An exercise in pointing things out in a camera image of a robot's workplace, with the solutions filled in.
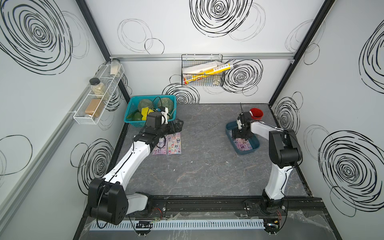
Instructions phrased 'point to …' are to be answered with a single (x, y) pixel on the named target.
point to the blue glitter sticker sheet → (243, 144)
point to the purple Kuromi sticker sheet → (161, 147)
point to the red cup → (256, 113)
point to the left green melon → (145, 103)
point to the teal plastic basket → (132, 105)
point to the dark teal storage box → (253, 140)
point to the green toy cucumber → (136, 116)
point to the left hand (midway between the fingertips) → (176, 123)
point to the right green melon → (166, 102)
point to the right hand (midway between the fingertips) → (239, 135)
